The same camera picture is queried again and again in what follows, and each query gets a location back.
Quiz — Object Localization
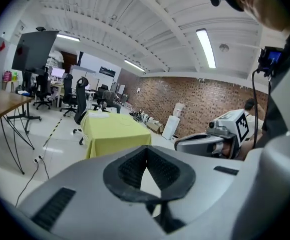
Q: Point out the yellow black floor tape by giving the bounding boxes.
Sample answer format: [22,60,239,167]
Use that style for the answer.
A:
[43,117,63,148]

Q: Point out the large black display on stand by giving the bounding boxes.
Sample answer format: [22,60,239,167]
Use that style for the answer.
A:
[7,29,60,135]

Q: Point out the white water dispenser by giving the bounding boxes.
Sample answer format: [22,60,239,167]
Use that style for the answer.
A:
[161,102,185,141]

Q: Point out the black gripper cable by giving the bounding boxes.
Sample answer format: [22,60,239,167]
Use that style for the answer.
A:
[251,68,260,150]

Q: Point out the long ceiling light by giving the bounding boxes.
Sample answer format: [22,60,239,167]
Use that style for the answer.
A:
[195,28,217,69]
[123,58,146,73]
[56,33,81,43]

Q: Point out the thin black power cable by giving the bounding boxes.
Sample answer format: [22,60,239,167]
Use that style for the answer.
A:
[40,157,50,181]
[14,160,40,208]

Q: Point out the computer monitor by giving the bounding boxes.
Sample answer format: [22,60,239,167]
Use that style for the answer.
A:
[50,67,66,79]

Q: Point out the black chest device blue screen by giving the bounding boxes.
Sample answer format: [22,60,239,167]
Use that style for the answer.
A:
[256,46,284,78]

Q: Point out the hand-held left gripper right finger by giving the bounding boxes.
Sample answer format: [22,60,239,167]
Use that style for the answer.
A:
[147,145,247,224]

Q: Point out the black wall screen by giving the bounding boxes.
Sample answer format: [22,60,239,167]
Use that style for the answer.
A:
[99,66,117,79]

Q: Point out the person's right hand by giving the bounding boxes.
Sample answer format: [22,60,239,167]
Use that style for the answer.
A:
[222,143,232,159]

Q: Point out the black office chair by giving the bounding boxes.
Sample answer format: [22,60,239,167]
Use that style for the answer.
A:
[72,76,90,145]
[91,83,110,112]
[59,73,78,117]
[33,67,53,111]

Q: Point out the person's right forearm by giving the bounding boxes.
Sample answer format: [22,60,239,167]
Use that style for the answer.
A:
[238,136,257,161]

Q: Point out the row of white round devices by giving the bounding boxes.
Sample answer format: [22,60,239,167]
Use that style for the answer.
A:
[129,109,156,124]

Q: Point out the brown door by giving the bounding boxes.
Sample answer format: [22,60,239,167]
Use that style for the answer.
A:
[61,50,78,72]

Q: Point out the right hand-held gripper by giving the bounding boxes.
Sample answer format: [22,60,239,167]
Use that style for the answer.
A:
[174,108,251,160]

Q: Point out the green cloth covered table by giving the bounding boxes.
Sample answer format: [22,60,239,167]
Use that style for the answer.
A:
[80,109,152,160]

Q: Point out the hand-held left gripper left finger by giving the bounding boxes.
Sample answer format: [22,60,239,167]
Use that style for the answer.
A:
[17,145,165,240]

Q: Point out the person's face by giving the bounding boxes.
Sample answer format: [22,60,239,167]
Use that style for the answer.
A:
[236,0,290,32]

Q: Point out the black device cable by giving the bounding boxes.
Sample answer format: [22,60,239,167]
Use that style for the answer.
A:
[266,75,273,125]

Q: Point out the cardboard box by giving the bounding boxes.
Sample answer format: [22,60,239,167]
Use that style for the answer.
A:
[146,120,165,135]

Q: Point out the wooden table wire legs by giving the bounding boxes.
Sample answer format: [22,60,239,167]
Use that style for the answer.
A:
[0,90,35,175]

